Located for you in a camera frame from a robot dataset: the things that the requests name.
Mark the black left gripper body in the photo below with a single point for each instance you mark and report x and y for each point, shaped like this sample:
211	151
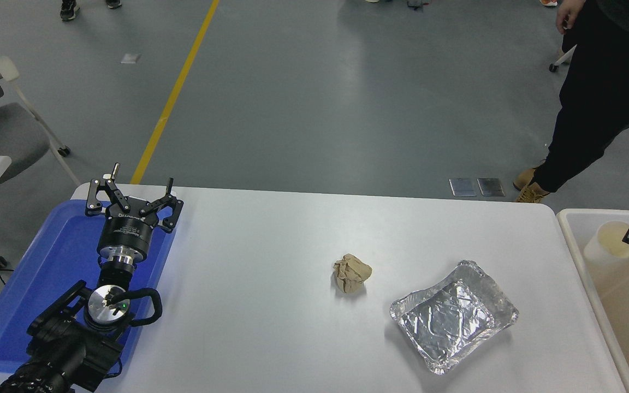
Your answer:
128	232

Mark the white paper cup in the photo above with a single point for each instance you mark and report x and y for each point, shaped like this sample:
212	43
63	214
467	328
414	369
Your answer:
609	240

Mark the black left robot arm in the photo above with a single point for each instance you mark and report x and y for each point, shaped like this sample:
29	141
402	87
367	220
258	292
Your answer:
63	349

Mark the person's right hand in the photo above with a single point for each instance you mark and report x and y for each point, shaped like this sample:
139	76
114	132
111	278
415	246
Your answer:
571	11

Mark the blue plastic tray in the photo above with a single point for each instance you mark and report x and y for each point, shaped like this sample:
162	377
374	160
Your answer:
36	273

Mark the person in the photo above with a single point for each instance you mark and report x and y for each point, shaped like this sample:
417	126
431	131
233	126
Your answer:
604	109

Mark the white paper scrap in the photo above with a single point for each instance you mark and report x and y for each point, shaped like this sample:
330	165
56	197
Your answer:
130	58

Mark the metal floor plate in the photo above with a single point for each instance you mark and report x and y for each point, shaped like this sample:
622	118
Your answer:
463	187
490	186

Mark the person's dark shoe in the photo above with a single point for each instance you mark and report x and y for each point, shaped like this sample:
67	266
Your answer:
68	10
113	3

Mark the crumpled tan paper ball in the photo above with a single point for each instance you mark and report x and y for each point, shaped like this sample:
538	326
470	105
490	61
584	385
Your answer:
351	273

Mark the white wheeled chair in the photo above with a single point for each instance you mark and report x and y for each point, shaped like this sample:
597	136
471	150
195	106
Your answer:
563	57

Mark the silver foil tray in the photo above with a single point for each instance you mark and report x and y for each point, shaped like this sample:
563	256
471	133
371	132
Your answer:
451	322

